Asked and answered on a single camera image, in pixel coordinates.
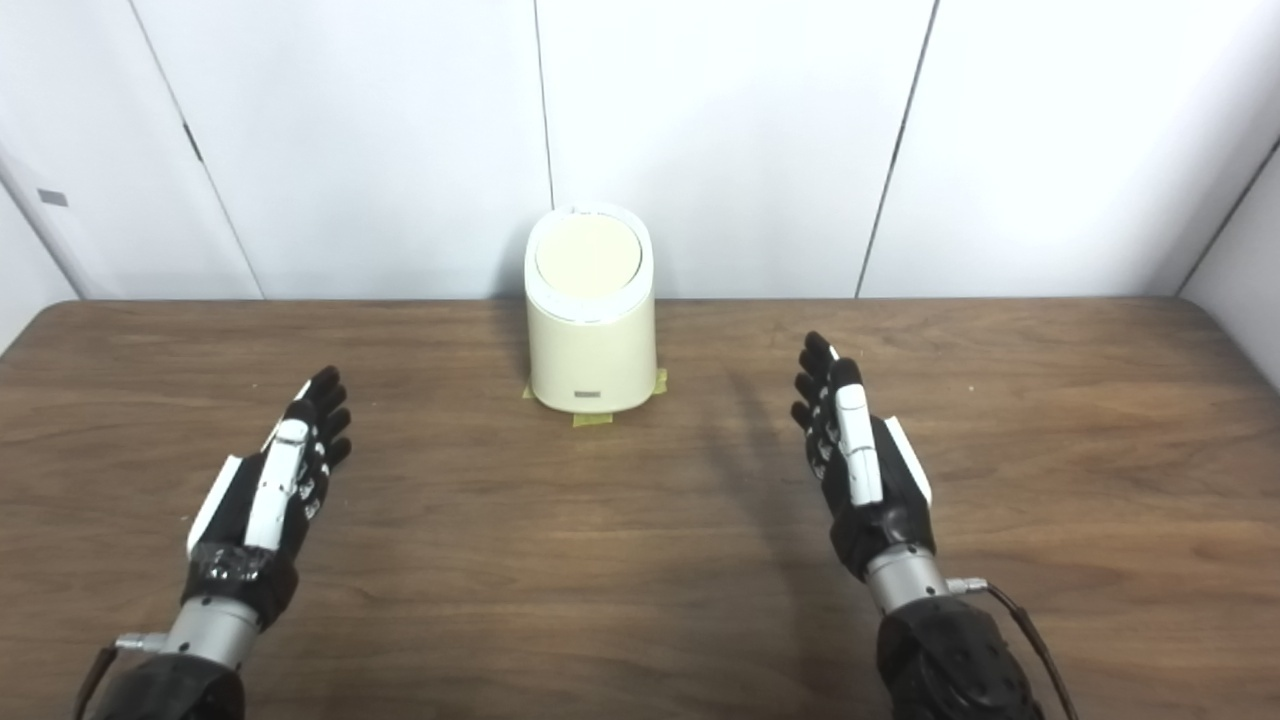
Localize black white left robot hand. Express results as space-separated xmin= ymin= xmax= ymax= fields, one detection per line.
xmin=180 ymin=365 xmax=353 ymax=631

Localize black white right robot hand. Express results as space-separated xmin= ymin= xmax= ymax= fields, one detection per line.
xmin=790 ymin=331 xmax=938 ymax=581

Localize round cream bin lid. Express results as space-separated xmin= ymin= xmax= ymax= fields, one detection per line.
xmin=535 ymin=213 xmax=643 ymax=298

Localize cream-colored bin body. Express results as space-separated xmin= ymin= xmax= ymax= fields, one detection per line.
xmin=524 ymin=203 xmax=659 ymax=414

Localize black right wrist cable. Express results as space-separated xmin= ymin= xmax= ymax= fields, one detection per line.
xmin=945 ymin=577 xmax=1081 ymax=720

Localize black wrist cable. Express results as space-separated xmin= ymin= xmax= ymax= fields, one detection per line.
xmin=72 ymin=632 xmax=169 ymax=720
xmin=945 ymin=577 xmax=1081 ymax=720

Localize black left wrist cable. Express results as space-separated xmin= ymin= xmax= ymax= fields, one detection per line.
xmin=72 ymin=632 xmax=169 ymax=720

